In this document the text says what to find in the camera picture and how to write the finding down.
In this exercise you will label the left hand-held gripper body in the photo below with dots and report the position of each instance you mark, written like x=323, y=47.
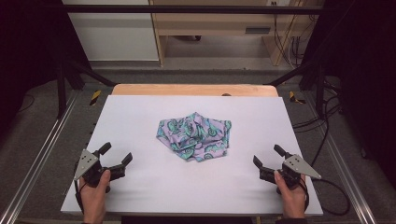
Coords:
x=86, y=163

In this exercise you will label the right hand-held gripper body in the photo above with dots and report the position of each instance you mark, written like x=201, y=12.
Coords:
x=299, y=166

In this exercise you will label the purple seahorse print swimsuit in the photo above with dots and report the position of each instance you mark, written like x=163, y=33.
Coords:
x=193, y=137

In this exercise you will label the person's right hand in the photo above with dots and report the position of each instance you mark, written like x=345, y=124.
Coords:
x=292, y=199

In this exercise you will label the person's left hand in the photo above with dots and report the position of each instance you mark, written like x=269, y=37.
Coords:
x=93, y=199

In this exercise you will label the yellow black tape strip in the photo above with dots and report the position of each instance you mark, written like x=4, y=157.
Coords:
x=95, y=97
x=293, y=97

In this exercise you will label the black metal stand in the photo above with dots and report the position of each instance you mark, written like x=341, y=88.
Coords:
x=320, y=93
x=61, y=93

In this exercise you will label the light wooden table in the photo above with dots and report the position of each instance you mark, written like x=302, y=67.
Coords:
x=155, y=89

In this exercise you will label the person's dark clothing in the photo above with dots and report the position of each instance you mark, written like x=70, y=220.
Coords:
x=186, y=220

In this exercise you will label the white cabinet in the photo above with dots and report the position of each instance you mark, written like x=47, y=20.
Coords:
x=115, y=37

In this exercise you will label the black curtain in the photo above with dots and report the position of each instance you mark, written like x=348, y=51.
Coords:
x=28, y=46
x=367, y=77

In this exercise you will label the black caster wheel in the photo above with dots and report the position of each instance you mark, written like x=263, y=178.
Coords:
x=198, y=38

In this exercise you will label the light wooden desk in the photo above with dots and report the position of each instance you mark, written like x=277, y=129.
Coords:
x=218, y=21

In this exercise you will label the black metal crossbar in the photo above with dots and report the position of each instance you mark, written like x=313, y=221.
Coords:
x=186, y=9

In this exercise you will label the aluminium floor rail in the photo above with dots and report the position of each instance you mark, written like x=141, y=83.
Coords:
x=339, y=155
x=40, y=155

